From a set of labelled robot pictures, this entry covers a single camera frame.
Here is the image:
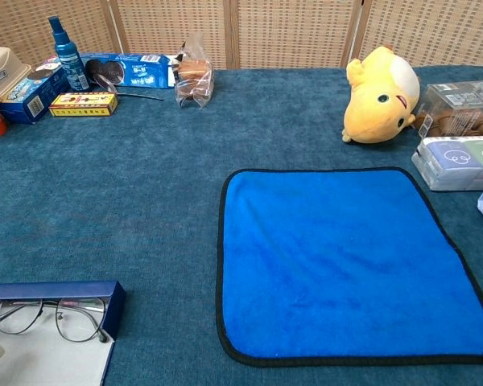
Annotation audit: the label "blue glasses case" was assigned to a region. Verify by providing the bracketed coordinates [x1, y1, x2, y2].
[0, 280, 127, 386]

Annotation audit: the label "thin wire-frame eyeglasses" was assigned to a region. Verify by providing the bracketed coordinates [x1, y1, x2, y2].
[0, 296, 109, 344]

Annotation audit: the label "teal table cover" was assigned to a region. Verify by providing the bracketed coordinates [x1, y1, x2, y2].
[0, 66, 483, 386]

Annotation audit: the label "short blue cookie box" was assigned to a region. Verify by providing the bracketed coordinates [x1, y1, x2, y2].
[0, 55, 72, 125]

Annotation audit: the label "small yellow box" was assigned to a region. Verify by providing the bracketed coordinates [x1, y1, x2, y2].
[47, 91, 119, 118]

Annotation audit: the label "beige lunch box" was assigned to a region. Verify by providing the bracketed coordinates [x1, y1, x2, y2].
[0, 47, 32, 101]

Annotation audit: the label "metal spoon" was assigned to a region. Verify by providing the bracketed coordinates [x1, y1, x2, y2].
[90, 74, 165, 102]

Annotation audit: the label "blue spray bottle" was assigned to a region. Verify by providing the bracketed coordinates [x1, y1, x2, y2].
[47, 15, 90, 92]

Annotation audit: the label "long blue cookie box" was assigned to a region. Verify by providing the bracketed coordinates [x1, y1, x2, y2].
[79, 53, 179, 89]

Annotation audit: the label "clear bag of bread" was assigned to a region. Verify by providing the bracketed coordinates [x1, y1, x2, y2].
[172, 31, 215, 109]

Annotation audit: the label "blue microfiber cloth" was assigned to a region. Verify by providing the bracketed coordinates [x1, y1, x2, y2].
[216, 166, 483, 368]

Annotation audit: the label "woven folding screen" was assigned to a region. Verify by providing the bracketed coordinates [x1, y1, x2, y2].
[0, 0, 483, 70]

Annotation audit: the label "yellow plush chick toy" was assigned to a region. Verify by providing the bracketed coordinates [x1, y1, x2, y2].
[341, 44, 422, 145]

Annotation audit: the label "pastel pocket tissue multipack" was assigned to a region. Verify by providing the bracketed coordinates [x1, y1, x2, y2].
[411, 135, 483, 192]

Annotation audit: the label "clear box brown figurines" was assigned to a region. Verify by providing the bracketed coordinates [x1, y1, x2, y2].
[413, 80, 483, 138]

